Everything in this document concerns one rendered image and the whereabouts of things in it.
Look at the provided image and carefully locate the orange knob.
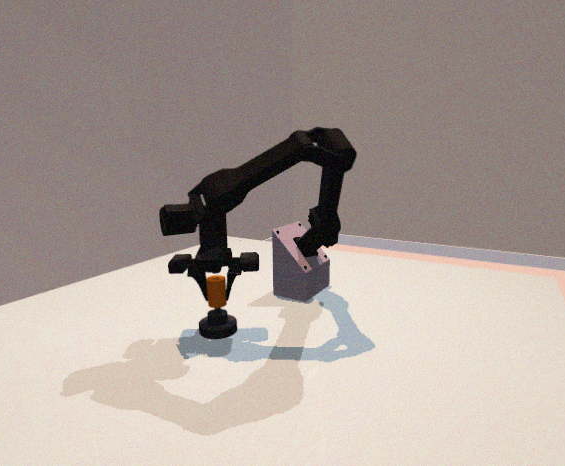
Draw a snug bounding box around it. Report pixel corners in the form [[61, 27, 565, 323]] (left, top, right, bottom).
[[206, 275, 227, 309]]

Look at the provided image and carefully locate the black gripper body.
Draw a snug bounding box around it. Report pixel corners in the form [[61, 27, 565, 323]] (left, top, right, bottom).
[[168, 230, 259, 274]]

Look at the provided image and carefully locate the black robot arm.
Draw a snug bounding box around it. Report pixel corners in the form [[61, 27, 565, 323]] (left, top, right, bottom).
[[159, 127, 356, 274]]

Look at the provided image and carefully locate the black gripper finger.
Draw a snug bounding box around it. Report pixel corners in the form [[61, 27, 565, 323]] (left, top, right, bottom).
[[226, 269, 242, 301], [187, 273, 207, 302]]

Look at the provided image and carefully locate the dark grey round pedestal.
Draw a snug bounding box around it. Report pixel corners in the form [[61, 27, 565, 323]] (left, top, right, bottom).
[[199, 308, 237, 339]]

